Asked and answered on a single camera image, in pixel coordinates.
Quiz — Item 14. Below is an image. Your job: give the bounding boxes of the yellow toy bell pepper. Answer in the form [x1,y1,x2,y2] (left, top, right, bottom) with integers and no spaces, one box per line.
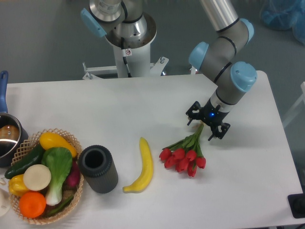
[9,174,30,197]

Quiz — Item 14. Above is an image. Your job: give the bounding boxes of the green toy bean pod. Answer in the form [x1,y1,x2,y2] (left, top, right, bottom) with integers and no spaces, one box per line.
[45,196,74,218]

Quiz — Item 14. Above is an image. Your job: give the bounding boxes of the blue handled saucepan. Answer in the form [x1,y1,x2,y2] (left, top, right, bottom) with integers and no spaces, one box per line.
[0,71,28,168]

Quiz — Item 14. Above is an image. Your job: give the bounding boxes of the red tulip bouquet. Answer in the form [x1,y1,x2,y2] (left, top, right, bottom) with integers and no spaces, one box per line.
[159,123,206,177]

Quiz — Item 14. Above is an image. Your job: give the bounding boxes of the blue plastic bag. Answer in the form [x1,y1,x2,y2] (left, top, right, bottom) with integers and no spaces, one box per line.
[260,0,305,44]

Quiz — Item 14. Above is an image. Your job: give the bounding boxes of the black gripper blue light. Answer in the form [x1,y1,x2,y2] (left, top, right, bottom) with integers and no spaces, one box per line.
[185,99,231,141]

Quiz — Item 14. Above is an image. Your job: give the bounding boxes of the yellow toy banana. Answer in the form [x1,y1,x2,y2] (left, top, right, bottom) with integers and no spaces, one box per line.
[122,137,154,193]

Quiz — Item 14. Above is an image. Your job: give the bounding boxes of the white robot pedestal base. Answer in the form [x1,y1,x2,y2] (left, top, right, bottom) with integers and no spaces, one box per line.
[83,21,169,80]

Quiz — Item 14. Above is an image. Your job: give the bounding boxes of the orange toy fruit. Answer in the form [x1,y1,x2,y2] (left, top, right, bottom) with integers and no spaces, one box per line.
[19,191,46,218]

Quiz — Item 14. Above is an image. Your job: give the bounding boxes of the black cable on pedestal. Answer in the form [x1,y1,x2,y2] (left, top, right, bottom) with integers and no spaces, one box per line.
[120,37,132,78]

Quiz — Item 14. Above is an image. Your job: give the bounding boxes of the yellow toy squash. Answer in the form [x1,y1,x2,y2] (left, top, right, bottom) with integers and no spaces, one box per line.
[39,132,77,158]

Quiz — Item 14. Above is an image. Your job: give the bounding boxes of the black device at table edge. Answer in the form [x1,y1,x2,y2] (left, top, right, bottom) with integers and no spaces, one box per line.
[287,193,305,219]

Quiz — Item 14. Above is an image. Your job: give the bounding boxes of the green toy cucumber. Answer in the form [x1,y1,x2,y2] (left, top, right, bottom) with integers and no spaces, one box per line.
[4,144,45,179]

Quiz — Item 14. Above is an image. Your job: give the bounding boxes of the green toy bok choy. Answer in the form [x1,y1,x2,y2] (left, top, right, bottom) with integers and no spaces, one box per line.
[41,147,72,206]

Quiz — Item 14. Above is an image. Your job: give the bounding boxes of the purple toy sweet potato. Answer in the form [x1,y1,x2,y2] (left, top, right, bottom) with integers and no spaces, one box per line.
[65,161,81,187]

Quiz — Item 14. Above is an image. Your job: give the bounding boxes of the dark grey ribbed vase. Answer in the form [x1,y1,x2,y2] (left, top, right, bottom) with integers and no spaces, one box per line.
[78,145,118,194]

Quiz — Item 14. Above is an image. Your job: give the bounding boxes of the woven wicker basket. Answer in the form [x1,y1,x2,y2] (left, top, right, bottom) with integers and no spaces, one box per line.
[9,128,84,225]

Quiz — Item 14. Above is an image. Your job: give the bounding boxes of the white round toy slice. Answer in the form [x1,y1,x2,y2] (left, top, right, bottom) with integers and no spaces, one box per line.
[23,164,51,191]

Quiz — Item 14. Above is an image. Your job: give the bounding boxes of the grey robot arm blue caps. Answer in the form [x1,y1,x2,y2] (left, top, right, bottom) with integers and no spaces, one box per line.
[81,0,257,139]

